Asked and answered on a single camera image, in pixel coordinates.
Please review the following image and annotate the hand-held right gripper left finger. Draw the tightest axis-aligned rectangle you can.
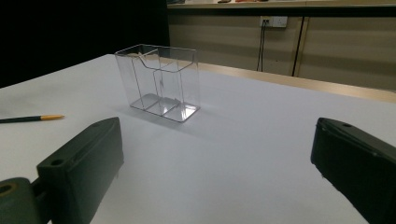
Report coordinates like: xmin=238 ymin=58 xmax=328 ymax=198
xmin=36 ymin=117 xmax=125 ymax=224

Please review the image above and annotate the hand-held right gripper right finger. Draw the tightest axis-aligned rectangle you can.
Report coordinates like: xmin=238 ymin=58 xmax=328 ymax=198
xmin=310 ymin=117 xmax=396 ymax=224

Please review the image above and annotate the dark paintbrush with gold ferrule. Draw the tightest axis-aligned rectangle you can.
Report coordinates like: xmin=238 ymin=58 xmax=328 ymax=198
xmin=0 ymin=114 xmax=65 ymax=124

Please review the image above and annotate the clear acrylic divided organizer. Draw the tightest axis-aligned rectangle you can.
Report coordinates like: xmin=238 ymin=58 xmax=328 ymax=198
xmin=114 ymin=43 xmax=201 ymax=123

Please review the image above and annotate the wooden table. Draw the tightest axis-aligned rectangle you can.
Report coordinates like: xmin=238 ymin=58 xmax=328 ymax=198
xmin=155 ymin=55 xmax=396 ymax=105

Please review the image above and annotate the white table mat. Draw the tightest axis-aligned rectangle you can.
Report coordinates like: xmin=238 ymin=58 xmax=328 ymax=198
xmin=0 ymin=54 xmax=396 ymax=224

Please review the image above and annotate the black curtain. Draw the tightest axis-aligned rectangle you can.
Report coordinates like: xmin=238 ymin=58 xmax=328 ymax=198
xmin=0 ymin=0 xmax=171 ymax=89

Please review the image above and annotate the black horizontal metal bar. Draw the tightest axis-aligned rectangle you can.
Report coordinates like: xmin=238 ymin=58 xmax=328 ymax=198
xmin=167 ymin=5 xmax=396 ymax=18

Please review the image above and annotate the black wall cable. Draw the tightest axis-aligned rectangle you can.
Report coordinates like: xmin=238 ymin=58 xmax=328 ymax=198
xmin=256 ymin=20 xmax=269 ymax=73

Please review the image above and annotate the white wall socket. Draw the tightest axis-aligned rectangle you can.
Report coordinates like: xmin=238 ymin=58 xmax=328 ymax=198
xmin=260 ymin=16 xmax=289 ymax=28

